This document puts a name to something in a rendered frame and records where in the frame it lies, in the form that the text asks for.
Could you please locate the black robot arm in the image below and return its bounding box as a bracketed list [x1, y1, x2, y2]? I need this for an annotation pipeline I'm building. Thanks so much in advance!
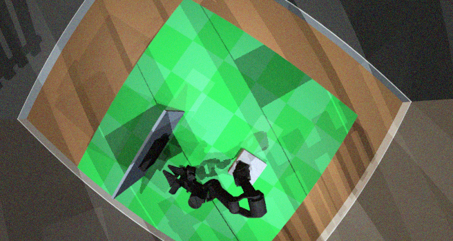
[184, 161, 267, 218]

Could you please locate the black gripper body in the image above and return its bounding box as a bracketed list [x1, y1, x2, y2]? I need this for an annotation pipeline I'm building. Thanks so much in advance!
[169, 165, 197, 195]

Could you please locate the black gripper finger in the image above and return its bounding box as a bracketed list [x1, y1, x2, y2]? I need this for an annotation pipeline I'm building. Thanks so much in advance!
[162, 170, 178, 187]
[168, 165, 185, 177]

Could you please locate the black rectangular picture frame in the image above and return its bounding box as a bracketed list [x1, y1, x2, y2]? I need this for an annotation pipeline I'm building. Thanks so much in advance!
[140, 136, 169, 172]

